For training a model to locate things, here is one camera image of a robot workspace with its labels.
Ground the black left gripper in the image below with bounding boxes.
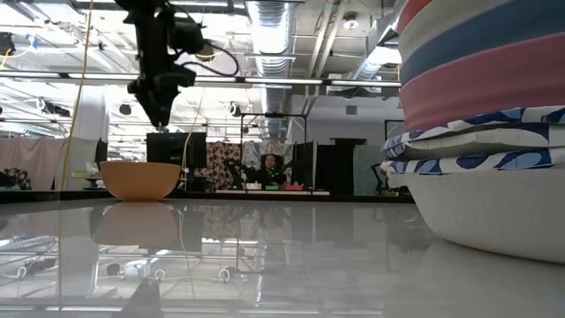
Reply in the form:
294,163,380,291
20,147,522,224
127,64,198,133

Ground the light orange bowl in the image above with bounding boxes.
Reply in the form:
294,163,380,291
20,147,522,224
99,161,182,202

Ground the black monitor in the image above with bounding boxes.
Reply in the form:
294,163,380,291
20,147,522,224
145,132,207,192

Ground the floral patterned cloth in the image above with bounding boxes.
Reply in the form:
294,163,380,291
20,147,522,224
206,140,243,192

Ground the white hanging cloth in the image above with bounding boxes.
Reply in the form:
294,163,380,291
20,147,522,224
55,136,102,191

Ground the person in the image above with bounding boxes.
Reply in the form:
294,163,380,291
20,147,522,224
251,153,289,187

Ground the pink hanging curtain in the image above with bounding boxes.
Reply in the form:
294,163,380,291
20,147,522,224
0,136,61,192

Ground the long ceiling light strip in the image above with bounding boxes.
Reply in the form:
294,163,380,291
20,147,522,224
0,72,403,88

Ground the distant table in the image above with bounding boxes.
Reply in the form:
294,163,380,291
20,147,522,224
215,189,331,197

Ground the black cabinet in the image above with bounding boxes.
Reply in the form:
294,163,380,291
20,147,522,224
315,138,355,196

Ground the teal panel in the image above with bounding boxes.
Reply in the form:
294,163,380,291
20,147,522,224
352,145,385,196

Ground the thin yellow hanging cable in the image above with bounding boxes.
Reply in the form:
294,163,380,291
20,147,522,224
179,87,208,186

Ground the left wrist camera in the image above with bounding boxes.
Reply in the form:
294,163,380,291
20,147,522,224
169,15,207,57

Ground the black metal table frame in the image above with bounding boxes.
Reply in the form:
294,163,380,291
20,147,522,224
0,188,416,205

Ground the silver ceiling duct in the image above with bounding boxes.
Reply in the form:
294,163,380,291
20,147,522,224
350,0,410,83
245,0,298,142

